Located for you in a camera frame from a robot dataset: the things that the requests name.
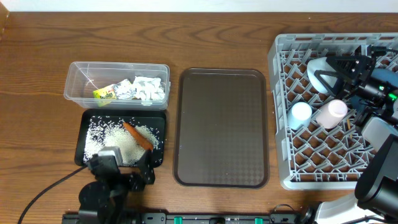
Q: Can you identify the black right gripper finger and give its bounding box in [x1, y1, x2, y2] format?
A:
[314, 70, 343, 96]
[326, 55, 361, 73]

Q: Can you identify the pink cup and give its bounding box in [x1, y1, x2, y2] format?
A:
[315, 100, 348, 129]

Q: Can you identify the orange carrot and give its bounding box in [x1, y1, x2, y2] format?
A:
[123, 122, 154, 151]

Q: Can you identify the light blue rice bowl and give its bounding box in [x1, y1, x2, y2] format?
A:
[307, 57, 335, 89]

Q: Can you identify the light blue cup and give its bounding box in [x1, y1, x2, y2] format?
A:
[287, 102, 312, 130]

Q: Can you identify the grey dishwasher rack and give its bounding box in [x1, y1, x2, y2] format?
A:
[267, 33, 397, 190]

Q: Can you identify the white paper napkin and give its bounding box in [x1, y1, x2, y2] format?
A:
[132, 77, 165, 101]

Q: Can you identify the yellow green snack wrapper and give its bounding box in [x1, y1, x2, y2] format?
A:
[93, 79, 136, 106]

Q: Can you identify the dark blue plate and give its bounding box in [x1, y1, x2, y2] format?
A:
[349, 68, 397, 119]

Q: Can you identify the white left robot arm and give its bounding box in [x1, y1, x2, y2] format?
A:
[78, 155, 146, 224]

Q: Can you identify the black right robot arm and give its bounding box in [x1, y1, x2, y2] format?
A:
[173, 45, 397, 223]

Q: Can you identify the black plastic tray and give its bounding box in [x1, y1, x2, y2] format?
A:
[75, 109, 166, 167]

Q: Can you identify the spilled white rice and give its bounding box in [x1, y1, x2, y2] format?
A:
[78, 115, 165, 167]

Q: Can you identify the brown serving tray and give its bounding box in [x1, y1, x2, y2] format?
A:
[173, 68, 269, 189]

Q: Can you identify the clear plastic bin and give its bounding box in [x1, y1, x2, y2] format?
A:
[64, 62, 170, 111]

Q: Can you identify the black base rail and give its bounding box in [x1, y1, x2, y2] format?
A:
[62, 212, 312, 224]

